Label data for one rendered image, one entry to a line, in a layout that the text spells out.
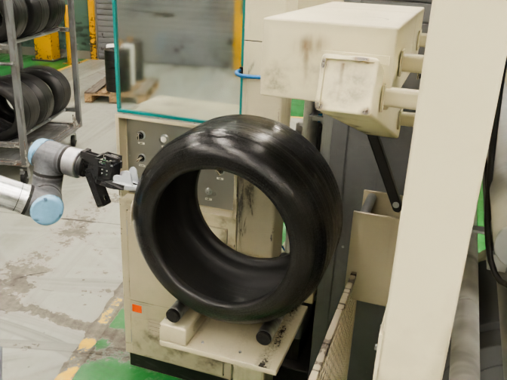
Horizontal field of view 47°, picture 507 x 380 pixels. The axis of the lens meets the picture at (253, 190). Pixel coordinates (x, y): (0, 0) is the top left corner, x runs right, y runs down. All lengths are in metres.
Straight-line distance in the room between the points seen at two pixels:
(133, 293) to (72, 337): 0.61
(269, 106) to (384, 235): 0.52
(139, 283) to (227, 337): 0.98
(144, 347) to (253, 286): 1.14
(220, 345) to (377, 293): 0.50
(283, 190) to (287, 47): 0.46
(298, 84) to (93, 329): 2.43
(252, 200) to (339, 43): 0.93
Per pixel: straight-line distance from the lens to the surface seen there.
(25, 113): 5.21
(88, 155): 1.80
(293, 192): 1.45
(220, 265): 1.92
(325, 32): 1.08
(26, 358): 3.20
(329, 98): 0.99
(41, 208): 1.76
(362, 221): 1.76
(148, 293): 2.73
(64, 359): 3.14
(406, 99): 1.07
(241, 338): 1.83
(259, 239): 1.95
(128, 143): 2.54
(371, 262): 1.81
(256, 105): 1.81
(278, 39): 1.10
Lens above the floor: 1.88
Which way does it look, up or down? 22 degrees down
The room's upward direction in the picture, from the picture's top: 3 degrees clockwise
